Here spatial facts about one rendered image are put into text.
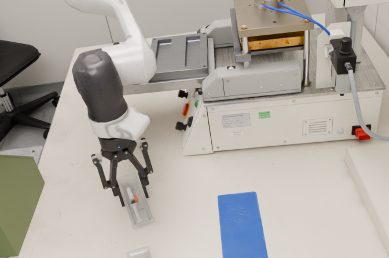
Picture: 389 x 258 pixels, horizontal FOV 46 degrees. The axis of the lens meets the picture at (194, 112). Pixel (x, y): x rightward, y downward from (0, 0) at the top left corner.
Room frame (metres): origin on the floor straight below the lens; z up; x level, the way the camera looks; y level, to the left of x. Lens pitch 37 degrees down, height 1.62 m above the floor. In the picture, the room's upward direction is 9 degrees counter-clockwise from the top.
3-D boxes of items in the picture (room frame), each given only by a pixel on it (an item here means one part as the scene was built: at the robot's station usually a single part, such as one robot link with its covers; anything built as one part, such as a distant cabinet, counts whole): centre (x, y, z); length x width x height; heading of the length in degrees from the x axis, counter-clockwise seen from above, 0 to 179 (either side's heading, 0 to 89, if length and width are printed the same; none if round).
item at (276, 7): (1.08, -0.27, 1.08); 0.31 x 0.24 x 0.13; 174
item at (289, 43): (1.09, -0.24, 1.07); 0.22 x 0.17 x 0.10; 174
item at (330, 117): (1.09, -0.23, 0.84); 0.53 x 0.37 x 0.17; 84
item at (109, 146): (0.82, 0.19, 0.95); 0.08 x 0.08 x 0.09
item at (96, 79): (0.86, 0.20, 1.12); 0.18 x 0.10 x 0.13; 7
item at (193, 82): (1.14, 0.07, 0.97); 0.30 x 0.22 x 0.08; 84
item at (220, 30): (1.25, -0.19, 0.97); 0.25 x 0.05 x 0.07; 84
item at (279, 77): (0.97, -0.15, 0.97); 0.26 x 0.05 x 0.07; 84
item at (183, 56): (1.13, 0.02, 0.98); 0.20 x 0.17 x 0.03; 174
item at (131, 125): (0.81, 0.17, 1.03); 0.13 x 0.12 x 0.05; 14
